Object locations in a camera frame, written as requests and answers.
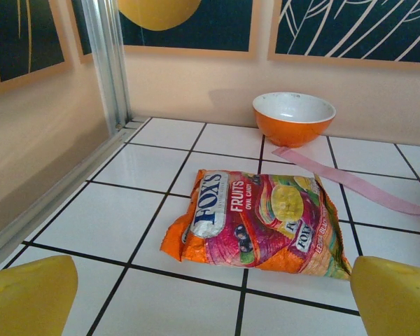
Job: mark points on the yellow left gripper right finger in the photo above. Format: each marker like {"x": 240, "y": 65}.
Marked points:
{"x": 395, "y": 304}

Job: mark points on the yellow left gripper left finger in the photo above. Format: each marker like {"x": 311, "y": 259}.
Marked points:
{"x": 28, "y": 301}

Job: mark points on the pink school backpack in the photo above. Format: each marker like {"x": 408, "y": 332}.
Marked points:
{"x": 353, "y": 185}

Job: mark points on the orange fruit candy bag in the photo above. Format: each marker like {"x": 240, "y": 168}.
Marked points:
{"x": 259, "y": 224}

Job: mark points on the orange white bowl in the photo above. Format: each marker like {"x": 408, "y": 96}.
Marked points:
{"x": 294, "y": 126}

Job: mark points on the aluminium table edge rail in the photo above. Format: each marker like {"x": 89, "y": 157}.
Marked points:
{"x": 56, "y": 196}

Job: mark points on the aluminium corner post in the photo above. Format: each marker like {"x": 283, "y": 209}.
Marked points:
{"x": 105, "y": 70}

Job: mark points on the dark floral wall panel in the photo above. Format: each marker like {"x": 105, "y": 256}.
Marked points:
{"x": 21, "y": 35}
{"x": 196, "y": 35}
{"x": 353, "y": 28}

